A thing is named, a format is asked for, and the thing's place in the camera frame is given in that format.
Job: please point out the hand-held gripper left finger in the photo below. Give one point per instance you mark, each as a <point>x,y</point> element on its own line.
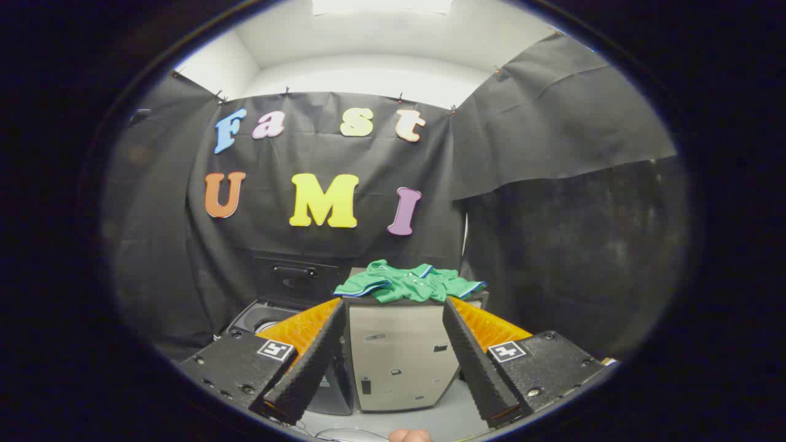
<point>313,362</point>

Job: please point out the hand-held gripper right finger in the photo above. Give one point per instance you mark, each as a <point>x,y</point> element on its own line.
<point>476,362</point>

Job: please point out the dark grey washing machine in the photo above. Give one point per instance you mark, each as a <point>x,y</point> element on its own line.
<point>245,316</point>

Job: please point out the dark washing machine lid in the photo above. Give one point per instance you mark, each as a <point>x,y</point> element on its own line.
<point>295,279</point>

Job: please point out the green polo shirt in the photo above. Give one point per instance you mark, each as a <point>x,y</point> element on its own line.
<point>405,283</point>

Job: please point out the grey cabinet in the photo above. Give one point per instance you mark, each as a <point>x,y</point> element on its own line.
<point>399,350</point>

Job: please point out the black backdrop cloth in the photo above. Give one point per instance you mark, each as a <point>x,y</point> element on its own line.
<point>331,153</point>

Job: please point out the ceiling light panel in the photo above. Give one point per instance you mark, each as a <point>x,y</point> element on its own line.
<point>381,5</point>

